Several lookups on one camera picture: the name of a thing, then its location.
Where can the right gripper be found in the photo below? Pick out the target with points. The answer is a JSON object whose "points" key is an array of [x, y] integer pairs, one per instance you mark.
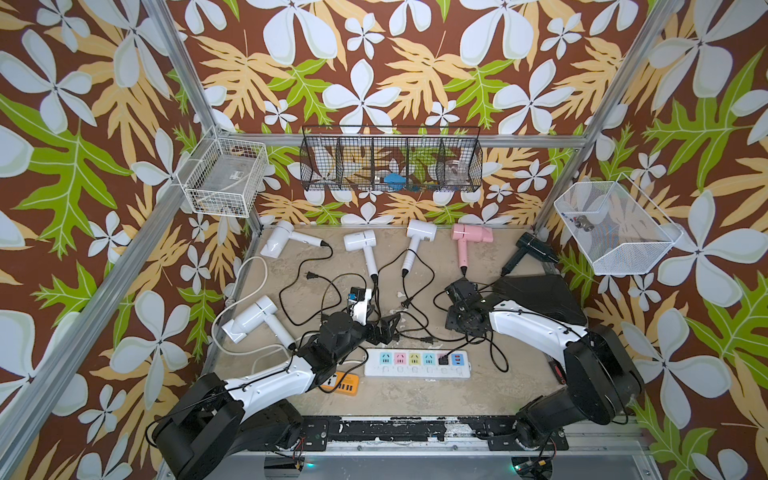
{"points": [[449, 322]]}

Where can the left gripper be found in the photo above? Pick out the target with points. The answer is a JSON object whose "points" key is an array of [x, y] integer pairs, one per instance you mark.
{"points": [[383, 333]]}

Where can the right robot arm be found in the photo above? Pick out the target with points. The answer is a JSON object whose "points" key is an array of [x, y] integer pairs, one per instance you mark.
{"points": [[600, 377]]}

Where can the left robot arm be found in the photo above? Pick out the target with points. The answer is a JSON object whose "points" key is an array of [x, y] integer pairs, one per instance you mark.
{"points": [[212, 420]]}

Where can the white multicolour power strip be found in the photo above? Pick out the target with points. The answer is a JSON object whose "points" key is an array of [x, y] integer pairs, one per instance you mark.
{"points": [[420, 364]]}

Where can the orange power strip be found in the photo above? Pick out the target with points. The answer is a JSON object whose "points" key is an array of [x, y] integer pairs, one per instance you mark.
{"points": [[342, 383]]}

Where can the black plastic tool case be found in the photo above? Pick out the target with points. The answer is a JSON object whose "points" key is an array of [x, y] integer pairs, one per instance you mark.
{"points": [[546, 294]]}

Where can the pink hair dryer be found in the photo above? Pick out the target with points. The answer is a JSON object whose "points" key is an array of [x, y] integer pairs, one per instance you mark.
{"points": [[464, 234]]}

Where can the black hair dryer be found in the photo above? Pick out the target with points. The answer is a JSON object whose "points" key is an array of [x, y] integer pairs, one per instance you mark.
{"points": [[528, 244]]}

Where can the ratchet wrench tool set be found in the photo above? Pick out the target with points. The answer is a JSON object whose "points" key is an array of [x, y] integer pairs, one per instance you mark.
{"points": [[557, 370]]}

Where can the large white hair dryer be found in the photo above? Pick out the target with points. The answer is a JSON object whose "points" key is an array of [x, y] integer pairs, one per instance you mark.
{"points": [[262, 311]]}

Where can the white hair dryer far left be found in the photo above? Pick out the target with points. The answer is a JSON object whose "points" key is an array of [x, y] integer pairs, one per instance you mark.
{"points": [[282, 233]]}

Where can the white mesh basket right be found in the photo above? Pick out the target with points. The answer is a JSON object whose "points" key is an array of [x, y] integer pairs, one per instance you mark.
{"points": [[617, 226]]}

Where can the black mounting rail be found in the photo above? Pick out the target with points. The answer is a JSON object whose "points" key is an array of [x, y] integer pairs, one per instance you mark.
{"points": [[313, 433]]}

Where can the black wire basket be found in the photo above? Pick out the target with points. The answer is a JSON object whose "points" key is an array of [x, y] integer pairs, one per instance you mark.
{"points": [[390, 158]]}

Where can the white wire basket left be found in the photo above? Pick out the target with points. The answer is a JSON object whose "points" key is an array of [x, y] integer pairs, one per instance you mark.
{"points": [[222, 175]]}

